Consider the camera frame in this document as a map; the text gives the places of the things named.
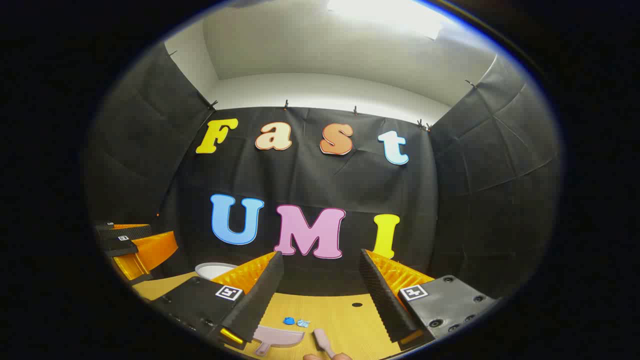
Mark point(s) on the small pink broom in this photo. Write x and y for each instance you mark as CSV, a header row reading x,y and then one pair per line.
x,y
322,340

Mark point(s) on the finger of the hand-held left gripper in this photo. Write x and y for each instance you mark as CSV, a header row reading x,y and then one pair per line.
x,y
120,248
127,233

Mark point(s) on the dark blue paper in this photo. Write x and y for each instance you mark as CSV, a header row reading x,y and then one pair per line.
x,y
289,321

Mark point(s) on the row of black cloth clips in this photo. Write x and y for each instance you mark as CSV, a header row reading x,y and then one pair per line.
x,y
286,105

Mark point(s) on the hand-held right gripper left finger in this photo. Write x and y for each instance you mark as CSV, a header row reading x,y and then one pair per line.
x,y
260,295

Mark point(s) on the white ribbed garbage bin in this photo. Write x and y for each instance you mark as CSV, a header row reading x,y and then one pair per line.
x,y
212,270

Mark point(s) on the light blue paper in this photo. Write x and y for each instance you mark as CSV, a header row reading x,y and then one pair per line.
x,y
303,323

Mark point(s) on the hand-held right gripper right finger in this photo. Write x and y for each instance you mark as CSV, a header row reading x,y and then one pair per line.
x,y
382,295

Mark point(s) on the small pink dustpan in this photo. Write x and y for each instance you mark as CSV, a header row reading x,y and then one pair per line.
x,y
280,336

